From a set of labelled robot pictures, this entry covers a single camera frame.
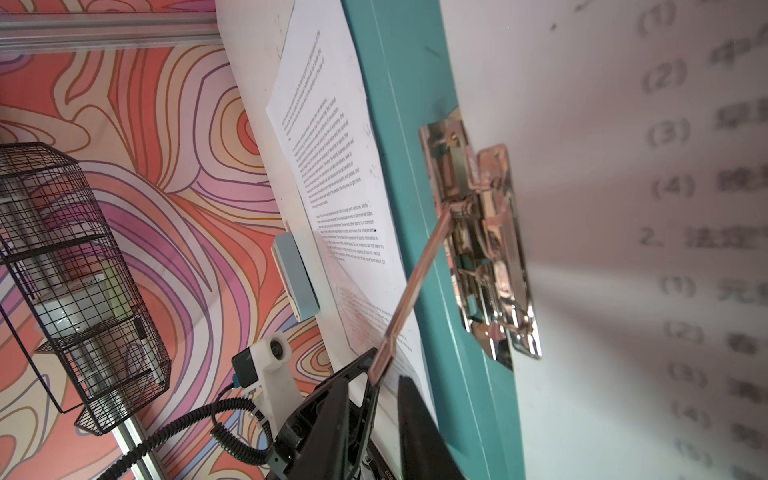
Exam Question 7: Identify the printed white paper sheet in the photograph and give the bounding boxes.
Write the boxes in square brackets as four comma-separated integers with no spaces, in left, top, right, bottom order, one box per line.
[265,0,436,421]

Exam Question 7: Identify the left black wire basket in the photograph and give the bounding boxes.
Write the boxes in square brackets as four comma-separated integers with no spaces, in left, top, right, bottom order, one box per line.
[1,142,171,435]

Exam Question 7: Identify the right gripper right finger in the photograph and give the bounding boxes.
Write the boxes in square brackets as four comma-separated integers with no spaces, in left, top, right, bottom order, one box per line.
[397,376,464,480]

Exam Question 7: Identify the metal folder clip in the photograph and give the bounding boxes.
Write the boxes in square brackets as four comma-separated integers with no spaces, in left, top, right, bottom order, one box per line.
[368,109,543,386]

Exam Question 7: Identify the teal paper folder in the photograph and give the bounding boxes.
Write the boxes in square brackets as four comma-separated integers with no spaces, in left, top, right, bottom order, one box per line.
[343,1,525,479]

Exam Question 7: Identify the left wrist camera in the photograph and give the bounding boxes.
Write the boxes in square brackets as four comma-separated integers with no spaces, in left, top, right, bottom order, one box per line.
[232,332,303,435]

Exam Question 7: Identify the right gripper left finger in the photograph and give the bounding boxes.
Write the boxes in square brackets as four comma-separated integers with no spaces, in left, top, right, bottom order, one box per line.
[288,379,349,480]

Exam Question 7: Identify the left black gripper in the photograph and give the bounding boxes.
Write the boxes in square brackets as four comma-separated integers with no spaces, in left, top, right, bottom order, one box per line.
[267,348,379,479]

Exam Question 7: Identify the white paper sheets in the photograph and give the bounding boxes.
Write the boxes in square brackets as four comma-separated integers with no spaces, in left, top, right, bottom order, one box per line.
[441,1,767,479]

